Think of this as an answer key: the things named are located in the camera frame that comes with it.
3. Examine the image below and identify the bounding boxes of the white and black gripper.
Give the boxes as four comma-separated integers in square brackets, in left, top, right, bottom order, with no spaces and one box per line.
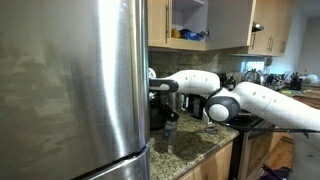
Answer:
[149,94,179,122]

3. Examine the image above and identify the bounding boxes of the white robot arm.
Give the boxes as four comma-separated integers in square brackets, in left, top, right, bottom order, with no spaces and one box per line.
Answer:
[149,70,320,180]

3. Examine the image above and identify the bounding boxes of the clear glass bottle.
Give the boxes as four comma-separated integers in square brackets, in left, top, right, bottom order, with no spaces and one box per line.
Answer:
[180,93,189,111]

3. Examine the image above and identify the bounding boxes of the dark glass bottle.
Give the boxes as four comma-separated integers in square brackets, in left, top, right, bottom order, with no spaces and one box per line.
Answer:
[193,96,205,119]

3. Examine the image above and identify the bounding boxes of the yellow packet in cabinet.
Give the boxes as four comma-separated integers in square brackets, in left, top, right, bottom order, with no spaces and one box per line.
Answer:
[171,28,181,39]

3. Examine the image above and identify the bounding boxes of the blue box in cabinet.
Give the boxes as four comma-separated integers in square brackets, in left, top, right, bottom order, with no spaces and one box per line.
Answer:
[179,29,200,41]

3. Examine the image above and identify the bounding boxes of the green dish soap bottle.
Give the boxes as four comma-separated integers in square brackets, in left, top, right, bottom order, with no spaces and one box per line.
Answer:
[227,76,236,90]

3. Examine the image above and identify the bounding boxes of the lower wooden counter cabinet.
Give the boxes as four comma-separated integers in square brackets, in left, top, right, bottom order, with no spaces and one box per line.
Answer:
[178,142,233,180]

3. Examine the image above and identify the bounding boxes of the black scissors on counter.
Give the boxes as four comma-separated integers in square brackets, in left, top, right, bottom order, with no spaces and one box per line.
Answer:
[204,127,218,134]

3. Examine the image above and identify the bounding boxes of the stainless steel refrigerator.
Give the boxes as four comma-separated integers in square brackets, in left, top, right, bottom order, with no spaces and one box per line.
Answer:
[0,0,150,180]

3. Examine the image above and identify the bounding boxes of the kitchen sink faucet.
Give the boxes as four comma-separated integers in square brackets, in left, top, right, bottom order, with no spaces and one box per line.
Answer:
[242,69,262,85]

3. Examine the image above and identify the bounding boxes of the black electric stove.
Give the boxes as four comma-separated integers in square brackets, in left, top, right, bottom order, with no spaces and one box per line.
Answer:
[186,73,280,180]

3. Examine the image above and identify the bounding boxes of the stainless range hood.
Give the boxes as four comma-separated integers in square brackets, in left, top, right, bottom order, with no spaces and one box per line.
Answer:
[252,22,264,32]

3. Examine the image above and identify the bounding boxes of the far lower wooden cabinets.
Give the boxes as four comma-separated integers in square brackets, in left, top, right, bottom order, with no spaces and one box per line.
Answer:
[269,96,320,151]

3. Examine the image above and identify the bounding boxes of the wooden cabinets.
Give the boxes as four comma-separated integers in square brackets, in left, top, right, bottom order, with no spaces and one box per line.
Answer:
[235,0,294,56]
[269,96,320,151]

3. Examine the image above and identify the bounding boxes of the black knife block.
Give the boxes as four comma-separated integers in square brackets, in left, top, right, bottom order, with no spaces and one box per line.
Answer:
[289,72,302,90]

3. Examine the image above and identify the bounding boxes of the far upper wooden cabinets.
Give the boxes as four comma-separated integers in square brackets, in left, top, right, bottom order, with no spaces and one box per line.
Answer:
[235,0,294,56]

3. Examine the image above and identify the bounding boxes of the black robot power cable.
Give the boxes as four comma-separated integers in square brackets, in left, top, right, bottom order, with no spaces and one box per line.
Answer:
[216,121,320,135]

